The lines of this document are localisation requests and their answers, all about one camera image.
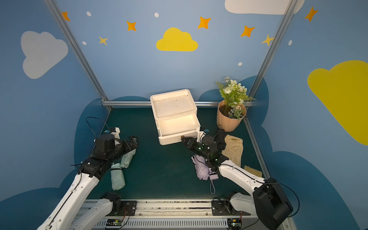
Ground lilac folded umbrella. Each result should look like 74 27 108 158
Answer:
208 168 219 195
191 155 209 181

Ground circuit board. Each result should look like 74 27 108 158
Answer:
105 218 124 229
227 218 242 230

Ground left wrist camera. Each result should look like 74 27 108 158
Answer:
105 127 120 139

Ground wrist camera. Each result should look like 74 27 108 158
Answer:
105 127 120 139
196 126 206 142

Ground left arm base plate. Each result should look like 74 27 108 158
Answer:
108 200 137 216

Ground white three-drawer cabinet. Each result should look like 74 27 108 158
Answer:
150 89 201 145

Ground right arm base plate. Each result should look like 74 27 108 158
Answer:
211 199 251 216

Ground beige work gloves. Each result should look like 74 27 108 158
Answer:
222 135 243 167

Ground flower plant in pot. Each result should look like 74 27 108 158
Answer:
217 77 253 132

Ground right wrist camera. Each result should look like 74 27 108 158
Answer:
196 126 206 142

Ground left circuit board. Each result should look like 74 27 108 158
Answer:
105 218 124 229

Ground blue hand brush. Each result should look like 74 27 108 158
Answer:
244 166 263 177

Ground right circuit board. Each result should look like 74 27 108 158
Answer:
227 218 242 230

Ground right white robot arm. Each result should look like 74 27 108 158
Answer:
181 129 293 230

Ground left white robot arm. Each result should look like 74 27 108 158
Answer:
39 132 140 230

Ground aluminium front rail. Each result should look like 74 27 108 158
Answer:
45 198 298 230

